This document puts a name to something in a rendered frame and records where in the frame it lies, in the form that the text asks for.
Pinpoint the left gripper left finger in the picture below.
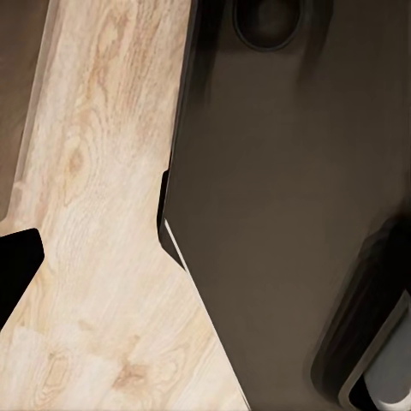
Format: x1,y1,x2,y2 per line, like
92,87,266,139
0,228,45,331

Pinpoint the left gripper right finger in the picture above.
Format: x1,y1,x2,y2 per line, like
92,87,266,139
384,227,411,296

